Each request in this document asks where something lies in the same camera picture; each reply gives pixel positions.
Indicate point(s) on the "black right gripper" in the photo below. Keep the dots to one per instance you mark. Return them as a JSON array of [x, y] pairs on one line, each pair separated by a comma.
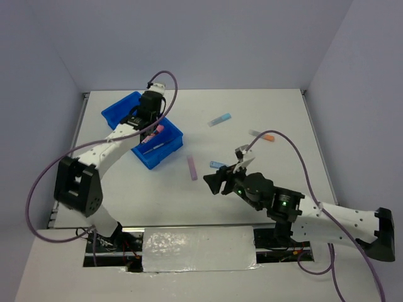
[[226, 173]]

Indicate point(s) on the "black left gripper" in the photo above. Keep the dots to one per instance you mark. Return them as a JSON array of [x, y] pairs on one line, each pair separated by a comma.
[[158, 114]]

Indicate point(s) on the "pink-capped eraser jar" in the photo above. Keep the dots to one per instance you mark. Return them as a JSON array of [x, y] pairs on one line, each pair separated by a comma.
[[157, 131]]

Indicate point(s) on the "black thin pen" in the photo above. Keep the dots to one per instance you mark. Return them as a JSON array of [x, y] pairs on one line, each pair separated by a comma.
[[158, 146]]

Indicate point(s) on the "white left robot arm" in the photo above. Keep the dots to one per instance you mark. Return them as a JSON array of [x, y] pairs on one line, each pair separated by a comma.
[[78, 181]]

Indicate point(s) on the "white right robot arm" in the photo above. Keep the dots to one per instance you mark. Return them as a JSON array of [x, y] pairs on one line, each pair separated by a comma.
[[299, 219]]

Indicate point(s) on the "blue mini stapler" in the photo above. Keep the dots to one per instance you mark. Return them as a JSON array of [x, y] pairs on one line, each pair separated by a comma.
[[216, 165]]

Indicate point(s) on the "purple highlighter pen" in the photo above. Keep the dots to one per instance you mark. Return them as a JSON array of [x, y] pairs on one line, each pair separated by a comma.
[[192, 168]]

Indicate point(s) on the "blue divided plastic bin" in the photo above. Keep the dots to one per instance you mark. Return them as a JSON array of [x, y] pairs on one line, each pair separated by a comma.
[[151, 153]]

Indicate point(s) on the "blue-capped grey marker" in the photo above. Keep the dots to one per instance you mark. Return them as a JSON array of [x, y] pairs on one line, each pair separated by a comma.
[[219, 120]]

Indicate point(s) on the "orange-capped grey marker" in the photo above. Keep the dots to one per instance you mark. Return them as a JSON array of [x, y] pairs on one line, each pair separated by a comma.
[[266, 137]]

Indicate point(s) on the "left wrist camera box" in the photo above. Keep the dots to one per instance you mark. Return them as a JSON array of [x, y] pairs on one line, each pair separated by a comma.
[[156, 87]]

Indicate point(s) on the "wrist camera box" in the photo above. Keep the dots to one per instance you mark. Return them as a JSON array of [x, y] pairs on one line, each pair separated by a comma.
[[244, 156], [156, 87]]

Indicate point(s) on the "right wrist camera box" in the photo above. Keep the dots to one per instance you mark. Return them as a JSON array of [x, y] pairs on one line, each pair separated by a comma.
[[244, 156]]

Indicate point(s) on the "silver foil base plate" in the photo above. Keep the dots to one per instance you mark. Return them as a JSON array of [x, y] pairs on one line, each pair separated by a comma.
[[199, 249]]

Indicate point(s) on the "right aluminium table rail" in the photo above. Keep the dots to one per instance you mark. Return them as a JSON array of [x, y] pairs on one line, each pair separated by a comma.
[[335, 199]]

